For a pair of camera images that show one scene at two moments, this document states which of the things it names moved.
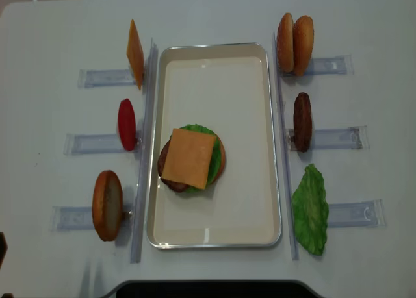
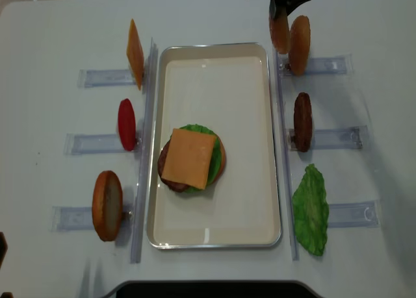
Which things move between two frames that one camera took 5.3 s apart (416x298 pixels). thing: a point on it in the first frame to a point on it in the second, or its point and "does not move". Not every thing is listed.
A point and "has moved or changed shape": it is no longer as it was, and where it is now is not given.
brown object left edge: x=3 y=248 does not move
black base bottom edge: x=216 y=289 does not move
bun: x=285 y=43 has moved or changed shape
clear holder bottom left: x=69 y=218 does not move
